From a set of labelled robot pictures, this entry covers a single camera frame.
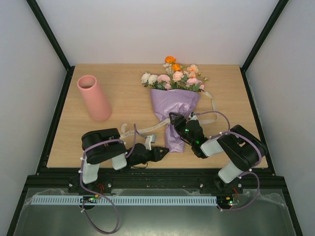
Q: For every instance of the black frame post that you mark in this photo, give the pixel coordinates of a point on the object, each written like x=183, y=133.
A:
x=36, y=10
x=280, y=6

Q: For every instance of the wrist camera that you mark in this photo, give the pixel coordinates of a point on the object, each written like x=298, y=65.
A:
x=150, y=139
x=192, y=116

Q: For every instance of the cream ribbon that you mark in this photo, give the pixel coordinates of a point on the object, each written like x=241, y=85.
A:
x=166, y=121

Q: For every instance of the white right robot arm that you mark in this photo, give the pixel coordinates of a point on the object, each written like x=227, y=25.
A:
x=243, y=149

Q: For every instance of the purple flower bouquet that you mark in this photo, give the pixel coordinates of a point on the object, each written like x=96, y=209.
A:
x=177, y=90

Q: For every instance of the pink cylindrical vase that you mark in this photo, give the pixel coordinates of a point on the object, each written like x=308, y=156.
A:
x=95, y=99

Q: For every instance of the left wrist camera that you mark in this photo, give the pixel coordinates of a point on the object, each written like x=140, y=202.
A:
x=150, y=139

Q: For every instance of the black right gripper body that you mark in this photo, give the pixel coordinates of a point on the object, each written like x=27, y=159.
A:
x=182, y=126

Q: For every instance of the white slotted cable duct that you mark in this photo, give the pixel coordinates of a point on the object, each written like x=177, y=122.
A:
x=125, y=200

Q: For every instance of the left black frame post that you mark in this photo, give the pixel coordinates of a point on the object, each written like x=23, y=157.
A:
x=36, y=10

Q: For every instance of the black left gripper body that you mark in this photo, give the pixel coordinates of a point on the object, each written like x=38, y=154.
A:
x=152, y=158

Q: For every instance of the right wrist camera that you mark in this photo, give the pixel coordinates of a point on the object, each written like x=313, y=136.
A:
x=192, y=116

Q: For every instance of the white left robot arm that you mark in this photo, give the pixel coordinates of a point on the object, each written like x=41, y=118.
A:
x=123, y=150

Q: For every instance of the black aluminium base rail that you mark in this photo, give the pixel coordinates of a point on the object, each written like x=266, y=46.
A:
x=205, y=181

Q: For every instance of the right black frame post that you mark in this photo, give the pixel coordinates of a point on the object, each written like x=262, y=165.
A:
x=280, y=6

